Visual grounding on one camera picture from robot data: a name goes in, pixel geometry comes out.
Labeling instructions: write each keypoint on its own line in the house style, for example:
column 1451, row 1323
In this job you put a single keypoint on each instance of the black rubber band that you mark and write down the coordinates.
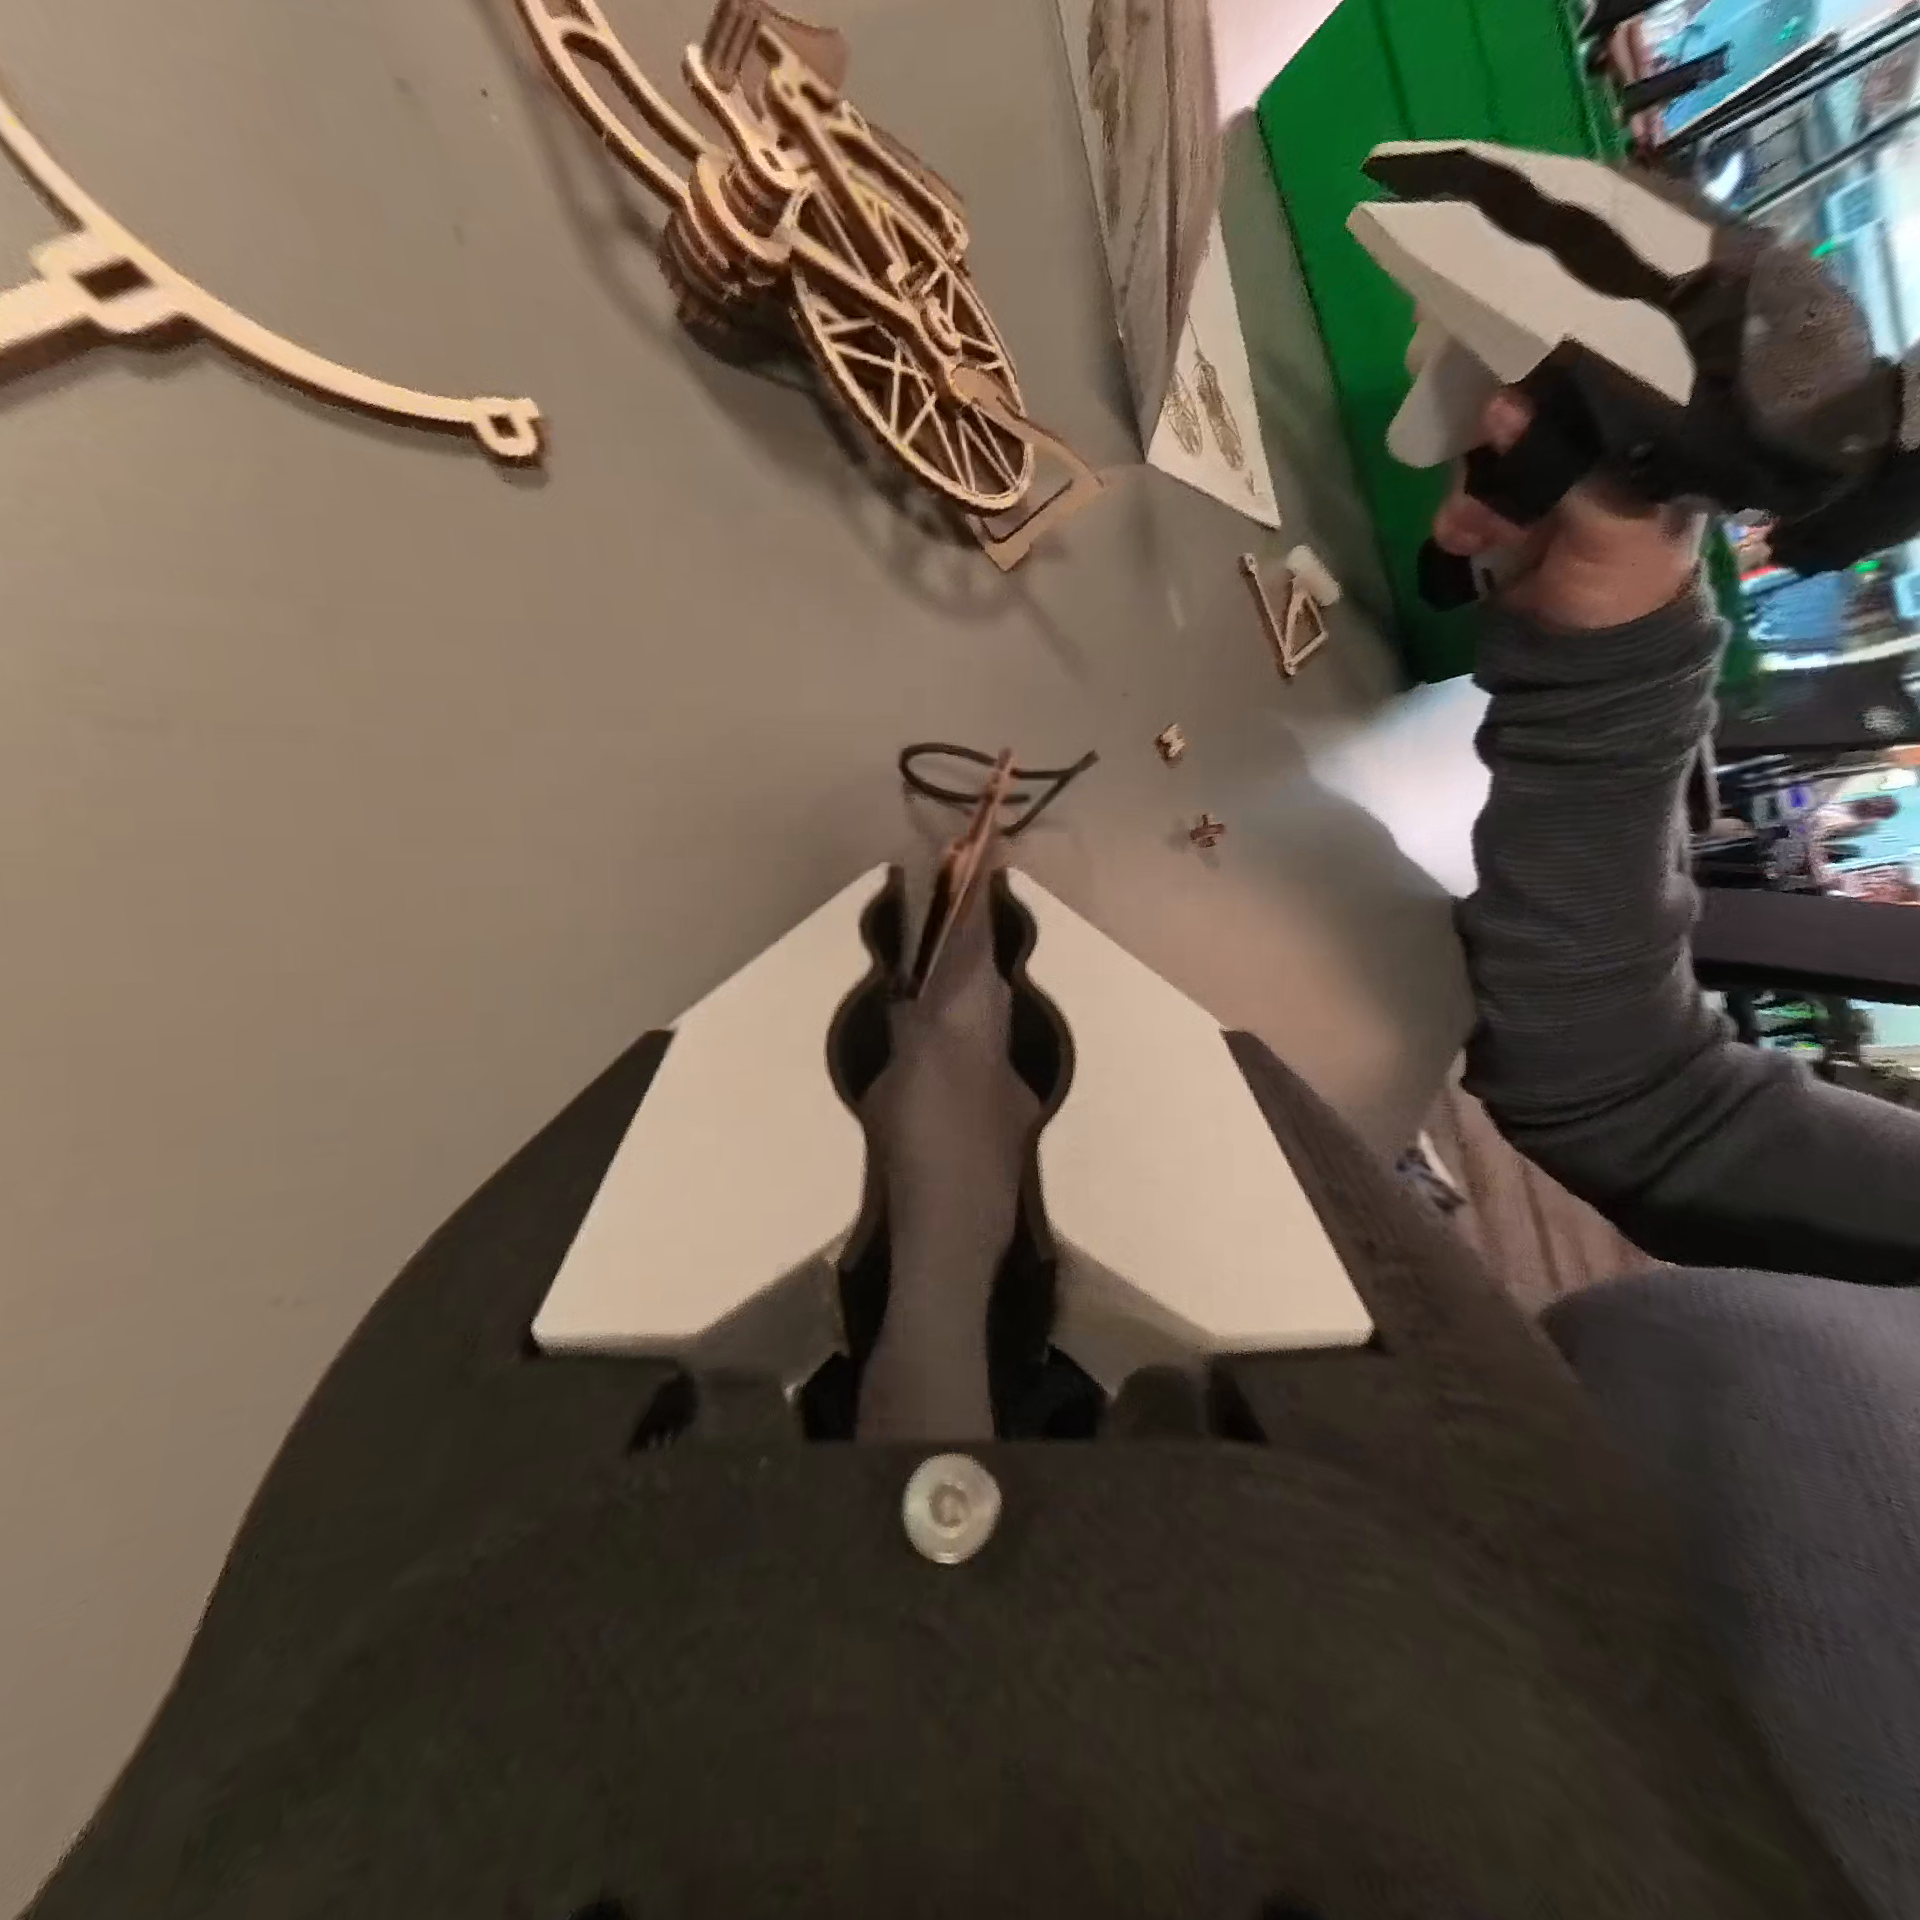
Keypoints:
column 931, row 773

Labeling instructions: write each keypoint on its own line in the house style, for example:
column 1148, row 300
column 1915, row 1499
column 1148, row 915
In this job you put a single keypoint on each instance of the green board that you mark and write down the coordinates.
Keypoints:
column 1396, row 91

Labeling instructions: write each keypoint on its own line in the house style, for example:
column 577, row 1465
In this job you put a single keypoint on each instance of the person's right hand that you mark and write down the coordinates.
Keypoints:
column 1605, row 563

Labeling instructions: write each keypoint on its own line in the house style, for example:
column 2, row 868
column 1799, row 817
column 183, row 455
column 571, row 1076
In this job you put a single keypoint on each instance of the printed instruction sheet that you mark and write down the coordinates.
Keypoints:
column 1188, row 301

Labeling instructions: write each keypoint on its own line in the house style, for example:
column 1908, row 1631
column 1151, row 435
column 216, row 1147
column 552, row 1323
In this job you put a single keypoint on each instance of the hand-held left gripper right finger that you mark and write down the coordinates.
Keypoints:
column 1188, row 1188

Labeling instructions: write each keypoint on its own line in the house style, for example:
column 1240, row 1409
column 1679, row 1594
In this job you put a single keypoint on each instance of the person's grey trouser leg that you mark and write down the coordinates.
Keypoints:
column 1755, row 1574

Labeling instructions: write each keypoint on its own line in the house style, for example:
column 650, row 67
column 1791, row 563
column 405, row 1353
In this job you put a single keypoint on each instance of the small wooden model part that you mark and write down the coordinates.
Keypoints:
column 955, row 908

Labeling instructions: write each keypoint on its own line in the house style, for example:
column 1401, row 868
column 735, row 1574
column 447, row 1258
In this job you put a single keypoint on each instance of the triangular wooden frame part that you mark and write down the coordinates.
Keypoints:
column 1288, row 633

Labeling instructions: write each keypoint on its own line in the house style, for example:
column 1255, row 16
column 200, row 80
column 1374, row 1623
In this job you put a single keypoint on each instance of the small white block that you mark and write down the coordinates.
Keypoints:
column 1310, row 572

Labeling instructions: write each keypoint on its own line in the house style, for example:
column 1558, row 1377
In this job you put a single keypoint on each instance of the curved wooden rim part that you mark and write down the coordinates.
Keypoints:
column 609, row 106

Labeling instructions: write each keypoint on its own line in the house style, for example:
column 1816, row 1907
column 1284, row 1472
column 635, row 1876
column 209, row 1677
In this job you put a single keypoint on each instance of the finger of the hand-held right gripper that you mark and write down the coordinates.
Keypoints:
column 1501, row 301
column 1592, row 203

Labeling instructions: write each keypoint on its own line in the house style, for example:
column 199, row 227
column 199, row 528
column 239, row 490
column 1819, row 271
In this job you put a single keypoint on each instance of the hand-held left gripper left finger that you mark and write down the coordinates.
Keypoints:
column 708, row 1172

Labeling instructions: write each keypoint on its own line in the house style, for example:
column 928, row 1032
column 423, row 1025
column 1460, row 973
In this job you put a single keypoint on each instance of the person's right forearm grey sleeve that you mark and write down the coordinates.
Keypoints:
column 1605, row 933

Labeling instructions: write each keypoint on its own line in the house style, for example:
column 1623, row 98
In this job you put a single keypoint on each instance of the wooden bicycle model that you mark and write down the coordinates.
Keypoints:
column 885, row 287

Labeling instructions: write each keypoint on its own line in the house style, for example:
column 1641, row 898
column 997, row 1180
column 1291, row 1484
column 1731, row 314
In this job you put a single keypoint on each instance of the long curved wooden arc part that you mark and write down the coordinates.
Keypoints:
column 239, row 325

